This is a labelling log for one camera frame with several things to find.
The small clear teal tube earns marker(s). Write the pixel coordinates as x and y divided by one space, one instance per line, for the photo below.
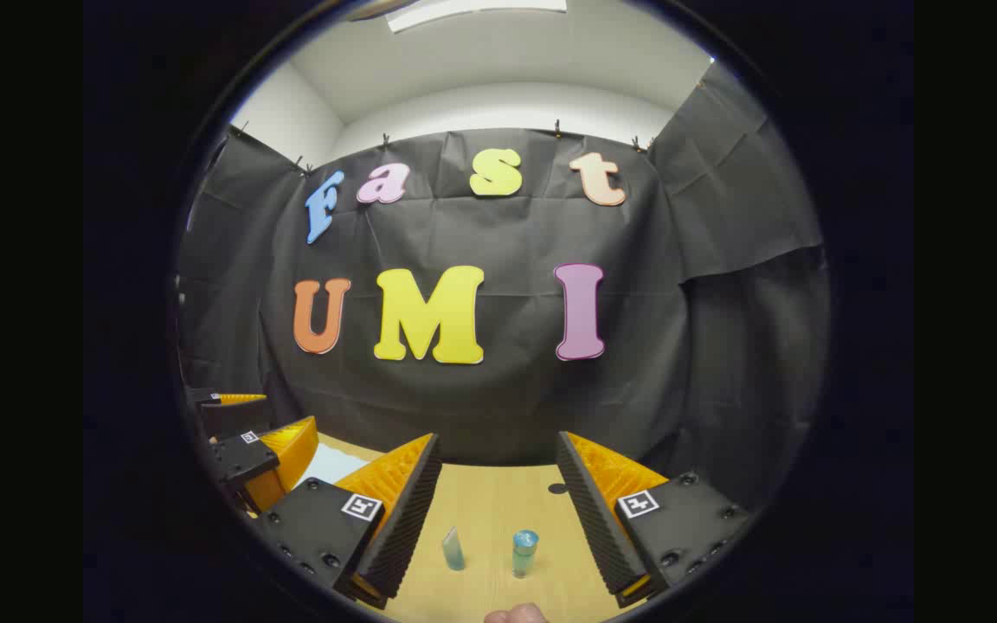
454 554

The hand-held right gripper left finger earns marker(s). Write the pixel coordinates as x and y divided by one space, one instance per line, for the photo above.
408 528

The blue cylindrical bottle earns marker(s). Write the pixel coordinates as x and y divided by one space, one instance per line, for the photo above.
524 558

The black backdrop cloth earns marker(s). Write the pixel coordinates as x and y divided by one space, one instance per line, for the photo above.
507 407

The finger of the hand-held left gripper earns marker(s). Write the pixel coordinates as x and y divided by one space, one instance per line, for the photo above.
234 463
234 415

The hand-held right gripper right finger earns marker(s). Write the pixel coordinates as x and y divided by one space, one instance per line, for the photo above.
594 519

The light blue small suitcase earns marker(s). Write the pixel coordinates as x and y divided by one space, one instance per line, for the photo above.
325 467

